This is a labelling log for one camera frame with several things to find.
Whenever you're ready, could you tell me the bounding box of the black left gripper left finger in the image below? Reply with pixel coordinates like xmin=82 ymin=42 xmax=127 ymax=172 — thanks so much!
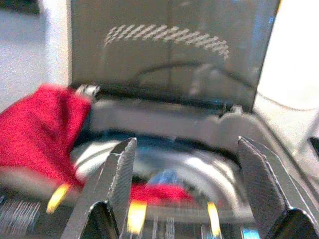
xmin=61 ymin=137 xmax=138 ymax=239

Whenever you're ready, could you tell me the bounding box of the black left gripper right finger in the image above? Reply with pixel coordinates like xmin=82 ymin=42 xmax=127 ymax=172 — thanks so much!
xmin=237 ymin=135 xmax=319 ymax=239

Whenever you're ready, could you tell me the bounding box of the red cloth garment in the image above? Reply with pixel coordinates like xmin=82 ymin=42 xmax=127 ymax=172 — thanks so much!
xmin=0 ymin=84 xmax=196 ymax=207

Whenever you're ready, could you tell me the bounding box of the grey top-loading washing machine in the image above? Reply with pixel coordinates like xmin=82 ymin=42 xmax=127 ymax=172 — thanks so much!
xmin=0 ymin=84 xmax=319 ymax=239

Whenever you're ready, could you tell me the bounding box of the dark transparent washer lid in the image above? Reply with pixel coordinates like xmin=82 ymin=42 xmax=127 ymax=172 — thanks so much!
xmin=69 ymin=0 xmax=282 ymax=110

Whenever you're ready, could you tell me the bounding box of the thin dark cable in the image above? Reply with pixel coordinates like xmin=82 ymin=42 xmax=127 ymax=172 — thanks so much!
xmin=256 ymin=91 xmax=319 ymax=112

